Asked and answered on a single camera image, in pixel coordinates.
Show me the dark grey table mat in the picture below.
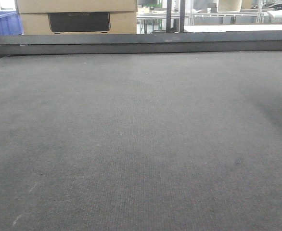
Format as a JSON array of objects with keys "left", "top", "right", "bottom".
[{"left": 0, "top": 51, "right": 282, "bottom": 231}]

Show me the white background table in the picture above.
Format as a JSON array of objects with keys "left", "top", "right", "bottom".
[{"left": 184, "top": 24, "right": 282, "bottom": 33}]

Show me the black vertical pole left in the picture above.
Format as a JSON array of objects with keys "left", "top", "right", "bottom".
[{"left": 166, "top": 0, "right": 172, "bottom": 33}]

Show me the black vertical pole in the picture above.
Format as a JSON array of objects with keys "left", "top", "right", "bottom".
[
  {"left": 179, "top": 0, "right": 186, "bottom": 32},
  {"left": 166, "top": 0, "right": 172, "bottom": 33}
]

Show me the black vertical pole right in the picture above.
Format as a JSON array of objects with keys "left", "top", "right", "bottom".
[{"left": 179, "top": 0, "right": 186, "bottom": 32}]

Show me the lower cardboard box black label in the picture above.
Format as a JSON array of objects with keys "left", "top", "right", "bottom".
[{"left": 20, "top": 12, "right": 137, "bottom": 35}]

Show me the upper cardboard box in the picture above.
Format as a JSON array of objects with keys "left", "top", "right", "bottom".
[{"left": 15, "top": 0, "right": 137, "bottom": 13}]

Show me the dark grey board stack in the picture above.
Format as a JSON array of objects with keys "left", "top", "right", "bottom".
[{"left": 0, "top": 31, "right": 282, "bottom": 55}]

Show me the blue crate behind table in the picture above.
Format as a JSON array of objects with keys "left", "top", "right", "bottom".
[{"left": 0, "top": 11, "right": 23, "bottom": 36}]

